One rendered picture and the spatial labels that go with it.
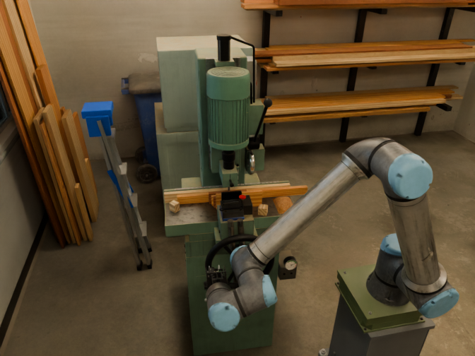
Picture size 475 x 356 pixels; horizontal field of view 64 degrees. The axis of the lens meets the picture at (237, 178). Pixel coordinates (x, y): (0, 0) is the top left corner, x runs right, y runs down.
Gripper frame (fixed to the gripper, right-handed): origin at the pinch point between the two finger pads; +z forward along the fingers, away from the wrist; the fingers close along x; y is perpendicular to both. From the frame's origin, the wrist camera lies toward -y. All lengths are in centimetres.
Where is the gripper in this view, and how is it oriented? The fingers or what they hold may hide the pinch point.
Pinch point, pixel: (213, 275)
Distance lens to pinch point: 154.9
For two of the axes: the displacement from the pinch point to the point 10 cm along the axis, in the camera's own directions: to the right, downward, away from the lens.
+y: -0.5, -9.8, -1.8
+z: -1.5, -1.7, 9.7
